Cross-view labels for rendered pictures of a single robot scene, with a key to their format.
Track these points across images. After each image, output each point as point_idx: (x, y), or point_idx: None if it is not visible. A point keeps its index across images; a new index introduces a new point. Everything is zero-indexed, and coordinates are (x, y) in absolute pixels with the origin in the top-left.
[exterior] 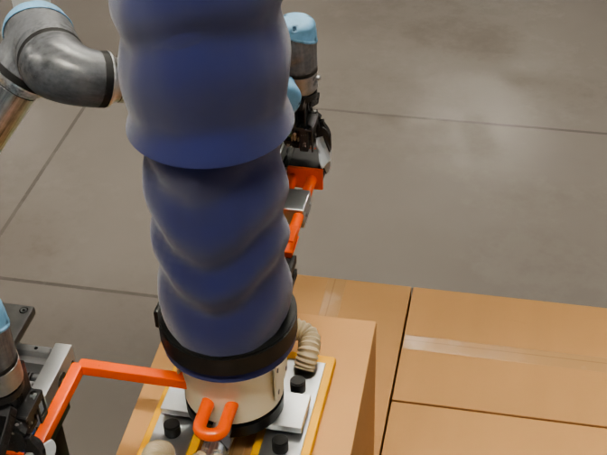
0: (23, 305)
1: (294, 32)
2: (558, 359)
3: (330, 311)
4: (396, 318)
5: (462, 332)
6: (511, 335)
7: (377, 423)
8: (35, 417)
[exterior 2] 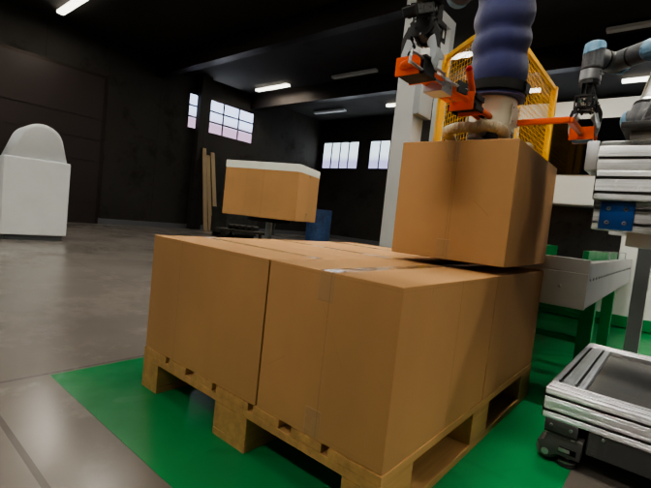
0: (630, 121)
1: None
2: (240, 243)
3: (356, 269)
4: (308, 259)
5: (274, 252)
6: (247, 247)
7: (375, 259)
8: (576, 107)
